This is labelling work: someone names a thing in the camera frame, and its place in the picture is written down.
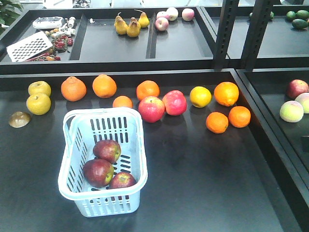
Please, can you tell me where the yellow pear upper left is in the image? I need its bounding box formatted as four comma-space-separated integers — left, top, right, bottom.
28, 81, 52, 97

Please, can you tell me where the orange fruit middle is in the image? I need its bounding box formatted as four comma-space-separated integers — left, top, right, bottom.
228, 106, 251, 128

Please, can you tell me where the black wooden produce display stand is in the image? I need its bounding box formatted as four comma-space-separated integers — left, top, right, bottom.
0, 7, 309, 232

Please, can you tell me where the dark red apple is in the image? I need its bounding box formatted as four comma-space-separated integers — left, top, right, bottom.
83, 159, 114, 188
93, 140, 121, 164

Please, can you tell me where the yellow orange citrus fruit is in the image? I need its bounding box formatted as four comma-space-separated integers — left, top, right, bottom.
190, 86, 212, 108

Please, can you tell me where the red yellow apple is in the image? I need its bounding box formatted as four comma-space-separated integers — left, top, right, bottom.
138, 96, 165, 123

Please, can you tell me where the light blue plastic basket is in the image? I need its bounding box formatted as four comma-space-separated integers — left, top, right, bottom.
58, 107, 148, 218

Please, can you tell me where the brown half shell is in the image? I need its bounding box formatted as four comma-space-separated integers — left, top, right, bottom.
8, 111, 31, 128

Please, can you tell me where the pale peach left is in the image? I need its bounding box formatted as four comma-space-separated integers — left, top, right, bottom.
280, 101, 304, 123

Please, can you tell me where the red apple beside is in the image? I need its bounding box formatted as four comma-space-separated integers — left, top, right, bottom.
162, 90, 187, 116

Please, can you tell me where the small orange fruit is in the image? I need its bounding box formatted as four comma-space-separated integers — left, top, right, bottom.
206, 112, 229, 134

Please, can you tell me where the orange fruit large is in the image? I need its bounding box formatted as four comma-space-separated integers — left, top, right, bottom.
213, 82, 239, 107

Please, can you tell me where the bumpy orange far left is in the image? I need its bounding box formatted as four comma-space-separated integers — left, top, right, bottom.
61, 76, 87, 102

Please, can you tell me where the white perforated tray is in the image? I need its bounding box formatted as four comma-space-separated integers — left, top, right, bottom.
6, 31, 53, 62

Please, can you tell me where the yellow pear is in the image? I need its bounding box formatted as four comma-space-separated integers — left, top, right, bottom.
26, 93, 51, 116
28, 81, 52, 97

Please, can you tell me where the yellow pear lower left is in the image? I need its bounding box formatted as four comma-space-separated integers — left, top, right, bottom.
26, 93, 51, 116

